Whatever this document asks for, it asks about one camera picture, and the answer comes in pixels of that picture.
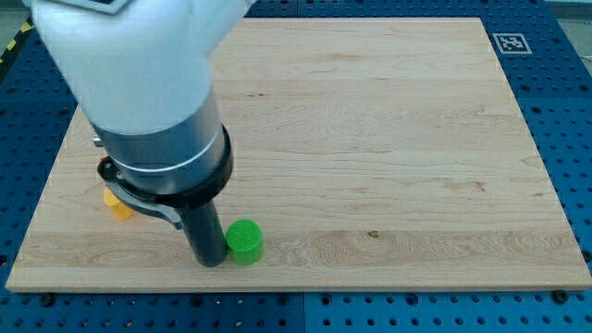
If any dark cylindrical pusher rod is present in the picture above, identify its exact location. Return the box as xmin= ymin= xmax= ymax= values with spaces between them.
xmin=176 ymin=201 xmax=228 ymax=267

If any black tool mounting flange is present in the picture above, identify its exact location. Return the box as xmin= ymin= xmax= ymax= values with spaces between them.
xmin=97 ymin=126 xmax=233 ymax=229

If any green cylinder block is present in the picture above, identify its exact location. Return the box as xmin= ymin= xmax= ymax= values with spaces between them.
xmin=226 ymin=219 xmax=265 ymax=265

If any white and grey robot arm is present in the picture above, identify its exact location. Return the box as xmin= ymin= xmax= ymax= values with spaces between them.
xmin=29 ymin=0 xmax=253 ymax=267

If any light wooden board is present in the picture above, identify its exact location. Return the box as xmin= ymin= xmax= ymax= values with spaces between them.
xmin=6 ymin=18 xmax=591 ymax=293

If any yellow block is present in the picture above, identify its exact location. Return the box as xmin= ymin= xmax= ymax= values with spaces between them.
xmin=103 ymin=188 xmax=134 ymax=221

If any black bolt left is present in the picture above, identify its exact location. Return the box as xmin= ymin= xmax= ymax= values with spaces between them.
xmin=39 ymin=293 xmax=56 ymax=308

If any black bolt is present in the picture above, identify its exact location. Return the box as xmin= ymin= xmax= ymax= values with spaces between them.
xmin=39 ymin=293 xmax=56 ymax=308
xmin=551 ymin=290 xmax=570 ymax=304

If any white fiducial marker tag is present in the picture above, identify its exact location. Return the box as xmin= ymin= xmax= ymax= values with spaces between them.
xmin=492 ymin=32 xmax=532 ymax=55

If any black bolt right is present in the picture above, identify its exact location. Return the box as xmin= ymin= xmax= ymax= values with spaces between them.
xmin=551 ymin=290 xmax=570 ymax=304

